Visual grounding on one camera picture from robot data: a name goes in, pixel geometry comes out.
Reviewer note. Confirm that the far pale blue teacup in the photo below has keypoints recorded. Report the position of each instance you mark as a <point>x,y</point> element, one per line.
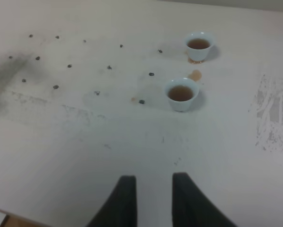
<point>198,45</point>

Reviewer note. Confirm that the pale blue teacup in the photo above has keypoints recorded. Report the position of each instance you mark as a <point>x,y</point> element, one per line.
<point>181,92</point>
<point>198,45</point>

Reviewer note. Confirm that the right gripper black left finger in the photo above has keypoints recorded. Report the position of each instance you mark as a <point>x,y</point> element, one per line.
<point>120,209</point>

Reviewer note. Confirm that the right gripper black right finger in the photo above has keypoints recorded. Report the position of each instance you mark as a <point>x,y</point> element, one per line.
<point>191,208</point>

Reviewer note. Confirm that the near pale blue teacup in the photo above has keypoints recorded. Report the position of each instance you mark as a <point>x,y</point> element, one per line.
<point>181,92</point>

